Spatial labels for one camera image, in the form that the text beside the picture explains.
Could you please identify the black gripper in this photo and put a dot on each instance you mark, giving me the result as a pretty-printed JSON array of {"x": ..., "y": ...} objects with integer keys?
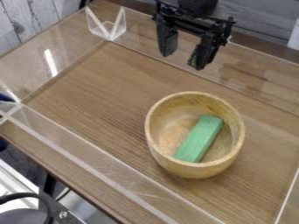
[{"x": 198, "y": 17}]

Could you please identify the green rectangular block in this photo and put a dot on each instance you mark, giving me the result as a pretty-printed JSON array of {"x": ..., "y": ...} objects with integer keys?
[{"x": 199, "y": 139}]

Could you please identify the brown wooden bowl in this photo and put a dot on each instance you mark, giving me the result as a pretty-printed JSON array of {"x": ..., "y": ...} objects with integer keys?
[{"x": 168, "y": 122}]

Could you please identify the black table leg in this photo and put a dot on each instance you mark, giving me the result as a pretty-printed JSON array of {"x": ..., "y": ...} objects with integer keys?
[{"x": 50, "y": 185}]

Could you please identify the clear acrylic tray enclosure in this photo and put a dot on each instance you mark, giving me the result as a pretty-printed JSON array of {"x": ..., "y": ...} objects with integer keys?
[{"x": 84, "y": 81}]

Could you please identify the metal bracket with screw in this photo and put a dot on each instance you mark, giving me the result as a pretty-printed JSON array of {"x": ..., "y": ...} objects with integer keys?
[{"x": 62, "y": 214}]

